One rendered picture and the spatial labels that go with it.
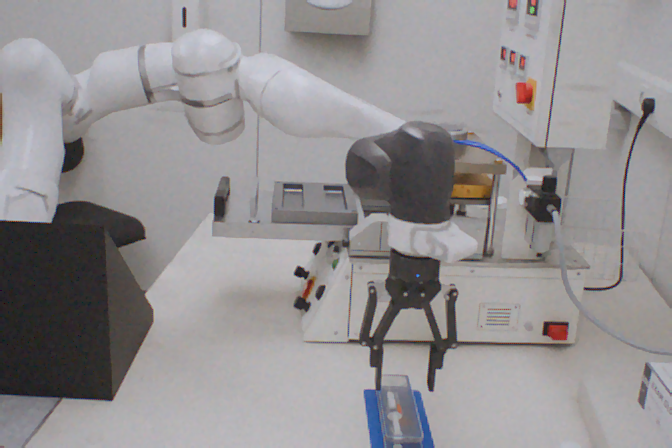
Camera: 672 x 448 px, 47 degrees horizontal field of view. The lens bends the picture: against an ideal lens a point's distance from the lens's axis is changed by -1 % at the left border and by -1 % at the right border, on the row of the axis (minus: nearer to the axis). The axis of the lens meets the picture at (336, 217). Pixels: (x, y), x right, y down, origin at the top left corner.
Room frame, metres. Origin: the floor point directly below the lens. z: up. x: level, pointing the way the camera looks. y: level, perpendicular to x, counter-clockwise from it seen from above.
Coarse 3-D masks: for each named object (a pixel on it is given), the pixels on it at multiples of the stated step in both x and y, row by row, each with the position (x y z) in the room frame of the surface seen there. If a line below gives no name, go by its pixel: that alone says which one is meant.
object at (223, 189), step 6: (222, 180) 1.55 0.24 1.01; (228, 180) 1.56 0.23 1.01; (222, 186) 1.50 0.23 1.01; (228, 186) 1.54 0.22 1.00; (216, 192) 1.46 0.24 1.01; (222, 192) 1.46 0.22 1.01; (228, 192) 1.57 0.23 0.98; (216, 198) 1.43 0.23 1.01; (222, 198) 1.44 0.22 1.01; (216, 204) 1.43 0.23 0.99; (222, 204) 1.43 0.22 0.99; (216, 210) 1.43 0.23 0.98; (222, 210) 1.43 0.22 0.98
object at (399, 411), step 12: (384, 384) 1.14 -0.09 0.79; (396, 384) 1.14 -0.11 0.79; (408, 384) 1.14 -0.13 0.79; (384, 396) 1.10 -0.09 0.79; (396, 396) 1.10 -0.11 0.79; (408, 396) 1.10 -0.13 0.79; (384, 408) 1.06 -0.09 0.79; (396, 408) 1.07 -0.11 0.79; (408, 408) 1.07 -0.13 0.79; (384, 420) 1.03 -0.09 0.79; (396, 420) 1.03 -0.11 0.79; (408, 420) 1.03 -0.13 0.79; (396, 432) 1.00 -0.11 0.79; (408, 432) 1.00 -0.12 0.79; (420, 432) 1.00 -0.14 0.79
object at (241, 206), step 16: (256, 176) 1.59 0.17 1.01; (240, 192) 1.60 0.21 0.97; (256, 192) 1.51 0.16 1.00; (272, 192) 1.61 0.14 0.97; (240, 208) 1.49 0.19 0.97; (256, 208) 1.48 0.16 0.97; (224, 224) 1.40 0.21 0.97; (240, 224) 1.40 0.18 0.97; (256, 224) 1.40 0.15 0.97; (272, 224) 1.41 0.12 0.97; (288, 224) 1.41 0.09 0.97; (304, 224) 1.41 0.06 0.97; (320, 224) 1.42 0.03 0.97; (336, 224) 1.42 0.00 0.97; (352, 224) 1.43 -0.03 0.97; (336, 240) 1.43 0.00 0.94
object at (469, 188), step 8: (456, 176) 1.50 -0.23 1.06; (464, 176) 1.50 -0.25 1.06; (472, 176) 1.50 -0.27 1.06; (480, 176) 1.51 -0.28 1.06; (456, 184) 1.44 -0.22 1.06; (464, 184) 1.44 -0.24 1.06; (472, 184) 1.44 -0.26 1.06; (480, 184) 1.45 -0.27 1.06; (488, 184) 1.45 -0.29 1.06; (456, 192) 1.44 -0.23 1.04; (464, 192) 1.44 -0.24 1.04; (472, 192) 1.44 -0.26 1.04; (480, 192) 1.44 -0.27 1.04; (488, 192) 1.44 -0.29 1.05; (456, 200) 1.44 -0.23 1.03; (464, 200) 1.44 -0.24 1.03; (472, 200) 1.44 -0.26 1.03; (480, 200) 1.44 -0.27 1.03; (488, 200) 1.44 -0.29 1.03
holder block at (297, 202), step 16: (288, 192) 1.59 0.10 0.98; (304, 192) 1.54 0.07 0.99; (320, 192) 1.55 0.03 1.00; (336, 192) 1.60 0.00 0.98; (352, 192) 1.56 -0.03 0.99; (272, 208) 1.42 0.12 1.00; (288, 208) 1.43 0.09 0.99; (304, 208) 1.43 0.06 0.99; (320, 208) 1.44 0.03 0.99; (336, 208) 1.49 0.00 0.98; (352, 208) 1.45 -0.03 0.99
